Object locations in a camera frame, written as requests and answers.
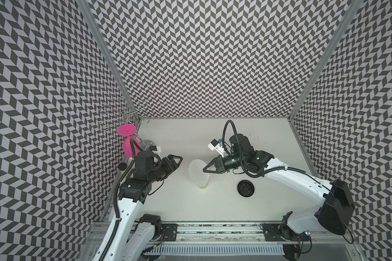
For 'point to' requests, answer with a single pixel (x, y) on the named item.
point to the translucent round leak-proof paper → (196, 173)
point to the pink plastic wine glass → (127, 130)
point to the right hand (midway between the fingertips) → (206, 173)
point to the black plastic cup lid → (245, 188)
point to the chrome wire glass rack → (128, 112)
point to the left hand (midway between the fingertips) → (179, 163)
